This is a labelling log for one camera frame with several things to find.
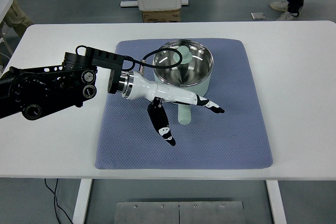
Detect white table leg left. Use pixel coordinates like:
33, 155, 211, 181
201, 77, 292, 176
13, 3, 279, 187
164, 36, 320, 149
72, 179, 93, 224

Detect glass lid with green knob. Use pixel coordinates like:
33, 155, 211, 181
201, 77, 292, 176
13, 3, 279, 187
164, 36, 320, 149
153, 39, 213, 87

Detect white table leg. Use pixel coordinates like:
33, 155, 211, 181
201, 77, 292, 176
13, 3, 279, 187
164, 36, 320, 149
266, 180, 287, 224
72, 179, 93, 224

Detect green pot with handle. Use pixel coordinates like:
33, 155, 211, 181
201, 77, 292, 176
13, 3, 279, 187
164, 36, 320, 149
152, 39, 215, 125

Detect small grey floor object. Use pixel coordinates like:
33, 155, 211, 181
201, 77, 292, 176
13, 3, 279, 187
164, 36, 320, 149
250, 12, 266, 20

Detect brown cardboard box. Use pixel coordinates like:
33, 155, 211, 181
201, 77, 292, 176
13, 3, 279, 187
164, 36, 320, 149
142, 9, 181, 23

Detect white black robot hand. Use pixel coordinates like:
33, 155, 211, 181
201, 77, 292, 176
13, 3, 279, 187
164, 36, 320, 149
117, 71, 225, 146

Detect grey metal floor plate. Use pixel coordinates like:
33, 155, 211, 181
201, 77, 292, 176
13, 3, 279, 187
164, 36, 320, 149
114, 201, 247, 223

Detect blue quilted mat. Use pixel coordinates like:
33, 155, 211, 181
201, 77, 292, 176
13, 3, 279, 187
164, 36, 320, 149
96, 38, 273, 169

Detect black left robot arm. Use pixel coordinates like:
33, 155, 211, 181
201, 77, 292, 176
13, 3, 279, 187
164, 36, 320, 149
1, 47, 225, 146

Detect black cable on floor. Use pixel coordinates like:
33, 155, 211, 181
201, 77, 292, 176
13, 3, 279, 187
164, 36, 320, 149
44, 178, 74, 224

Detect person in beige trousers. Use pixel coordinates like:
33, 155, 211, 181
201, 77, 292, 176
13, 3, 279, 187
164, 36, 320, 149
3, 0, 34, 38

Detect white table leg right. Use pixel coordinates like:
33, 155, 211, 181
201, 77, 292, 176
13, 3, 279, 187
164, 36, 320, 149
266, 180, 287, 224

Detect white side table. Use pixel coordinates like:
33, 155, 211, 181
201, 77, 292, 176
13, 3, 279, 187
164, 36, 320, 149
0, 0, 13, 22

